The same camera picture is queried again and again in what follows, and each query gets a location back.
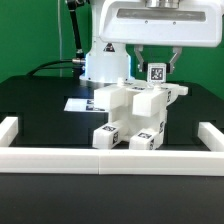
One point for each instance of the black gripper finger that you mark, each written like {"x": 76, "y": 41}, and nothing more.
{"x": 142, "y": 65}
{"x": 170, "y": 66}

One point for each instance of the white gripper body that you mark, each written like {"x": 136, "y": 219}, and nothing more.
{"x": 195, "y": 23}

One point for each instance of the white chair back frame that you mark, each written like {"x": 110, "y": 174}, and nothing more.
{"x": 145, "y": 99}

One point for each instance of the white chair seat part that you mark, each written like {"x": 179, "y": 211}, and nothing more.
{"x": 135, "y": 123}

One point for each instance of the white U-shaped fence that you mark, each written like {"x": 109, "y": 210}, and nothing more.
{"x": 102, "y": 162}

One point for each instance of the white marker base plate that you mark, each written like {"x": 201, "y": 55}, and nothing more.
{"x": 81, "y": 105}

